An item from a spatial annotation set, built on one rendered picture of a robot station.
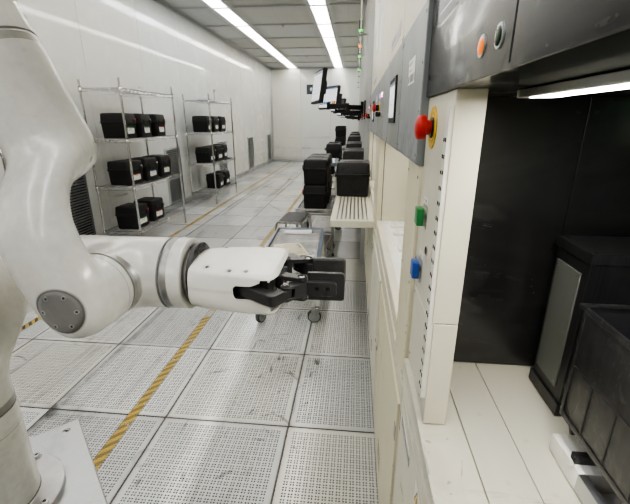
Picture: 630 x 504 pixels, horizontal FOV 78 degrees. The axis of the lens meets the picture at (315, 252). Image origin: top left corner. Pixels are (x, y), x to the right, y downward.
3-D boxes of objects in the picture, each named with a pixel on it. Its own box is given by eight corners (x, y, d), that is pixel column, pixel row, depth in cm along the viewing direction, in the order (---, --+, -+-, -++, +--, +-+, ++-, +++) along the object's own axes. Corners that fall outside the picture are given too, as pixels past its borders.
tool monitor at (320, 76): (311, 115, 369) (311, 73, 358) (364, 115, 364) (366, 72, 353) (305, 114, 330) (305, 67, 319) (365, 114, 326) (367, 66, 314)
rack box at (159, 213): (155, 221, 481) (152, 200, 473) (134, 221, 485) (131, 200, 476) (167, 216, 510) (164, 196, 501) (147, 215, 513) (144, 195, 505)
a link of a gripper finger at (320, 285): (285, 296, 44) (344, 298, 44) (280, 308, 41) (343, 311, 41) (284, 269, 43) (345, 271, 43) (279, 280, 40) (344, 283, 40)
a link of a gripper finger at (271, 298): (227, 284, 45) (273, 277, 47) (244, 313, 38) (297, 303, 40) (226, 275, 44) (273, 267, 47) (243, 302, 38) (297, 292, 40)
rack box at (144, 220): (138, 230, 445) (135, 207, 437) (116, 229, 449) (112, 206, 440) (152, 223, 474) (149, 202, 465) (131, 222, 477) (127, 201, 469)
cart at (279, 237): (275, 273, 367) (274, 223, 352) (331, 274, 365) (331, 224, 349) (255, 324, 275) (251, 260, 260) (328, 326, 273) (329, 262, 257)
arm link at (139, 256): (148, 251, 41) (184, 229, 50) (30, 247, 42) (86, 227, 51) (157, 323, 43) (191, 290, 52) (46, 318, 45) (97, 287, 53)
